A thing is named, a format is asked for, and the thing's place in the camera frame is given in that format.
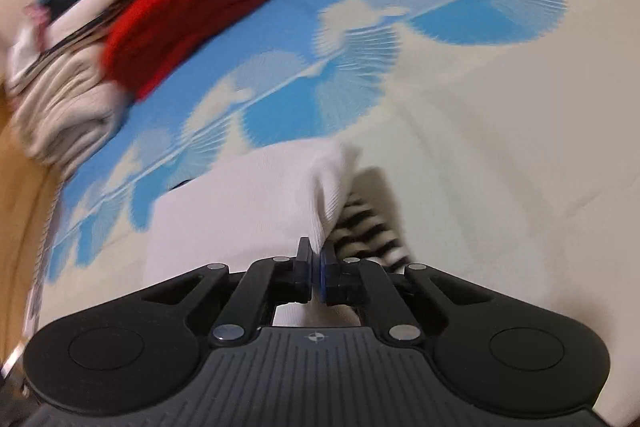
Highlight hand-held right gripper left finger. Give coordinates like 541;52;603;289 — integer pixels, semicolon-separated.
135;237;317;348

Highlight red folded blanket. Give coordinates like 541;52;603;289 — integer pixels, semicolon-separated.
102;0;278;100

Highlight striped shirt with white vest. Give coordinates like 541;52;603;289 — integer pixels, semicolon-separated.
142;139;416;328

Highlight cream folded towels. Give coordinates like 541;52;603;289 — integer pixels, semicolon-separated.
7;0;178;95

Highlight blue and cream bed sheet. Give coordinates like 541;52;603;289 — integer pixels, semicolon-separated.
30;0;640;427

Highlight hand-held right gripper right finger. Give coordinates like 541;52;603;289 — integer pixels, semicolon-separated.
317;242;501;348

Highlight white pink folded cloth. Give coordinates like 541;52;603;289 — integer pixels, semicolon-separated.
22;3;52;26

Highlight white folded sheet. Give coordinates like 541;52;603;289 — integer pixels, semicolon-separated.
7;0;176;75

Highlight wooden headboard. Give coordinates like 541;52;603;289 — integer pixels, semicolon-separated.
0;89;63;363

